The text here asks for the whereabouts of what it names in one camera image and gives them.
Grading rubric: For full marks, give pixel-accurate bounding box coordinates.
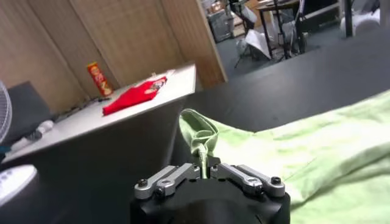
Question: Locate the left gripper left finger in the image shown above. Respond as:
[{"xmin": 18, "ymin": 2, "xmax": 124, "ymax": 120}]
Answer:
[{"xmin": 133, "ymin": 163, "xmax": 202, "ymax": 200}]

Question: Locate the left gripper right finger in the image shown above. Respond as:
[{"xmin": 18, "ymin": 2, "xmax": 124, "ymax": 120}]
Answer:
[{"xmin": 210, "ymin": 163, "xmax": 286, "ymax": 198}]

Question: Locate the light green shirt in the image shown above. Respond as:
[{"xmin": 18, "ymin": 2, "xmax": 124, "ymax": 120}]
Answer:
[{"xmin": 178, "ymin": 89, "xmax": 390, "ymax": 224}]

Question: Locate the white side table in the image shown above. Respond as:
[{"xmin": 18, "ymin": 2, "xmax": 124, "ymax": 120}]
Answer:
[{"xmin": 0, "ymin": 62, "xmax": 197, "ymax": 165}]

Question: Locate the folded red shirt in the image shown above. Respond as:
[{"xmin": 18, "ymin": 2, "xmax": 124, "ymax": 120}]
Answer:
[{"xmin": 102, "ymin": 75, "xmax": 168, "ymax": 116}]

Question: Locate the black table cover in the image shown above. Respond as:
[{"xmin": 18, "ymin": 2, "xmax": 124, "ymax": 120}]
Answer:
[{"xmin": 0, "ymin": 29, "xmax": 390, "ymax": 224}]

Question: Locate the red chips can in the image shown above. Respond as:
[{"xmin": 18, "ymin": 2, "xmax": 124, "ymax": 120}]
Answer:
[{"xmin": 87, "ymin": 61, "xmax": 114, "ymax": 97}]

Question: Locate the white reflector panel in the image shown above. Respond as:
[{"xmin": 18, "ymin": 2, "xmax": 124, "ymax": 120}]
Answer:
[{"xmin": 245, "ymin": 29, "xmax": 272, "ymax": 60}]

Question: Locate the white desk fan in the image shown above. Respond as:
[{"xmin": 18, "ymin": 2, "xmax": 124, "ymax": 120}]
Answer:
[{"xmin": 0, "ymin": 80, "xmax": 38, "ymax": 208}]

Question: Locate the brown desk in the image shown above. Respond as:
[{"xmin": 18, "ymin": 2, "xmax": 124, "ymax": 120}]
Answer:
[{"xmin": 255, "ymin": 0, "xmax": 301, "ymax": 58}]

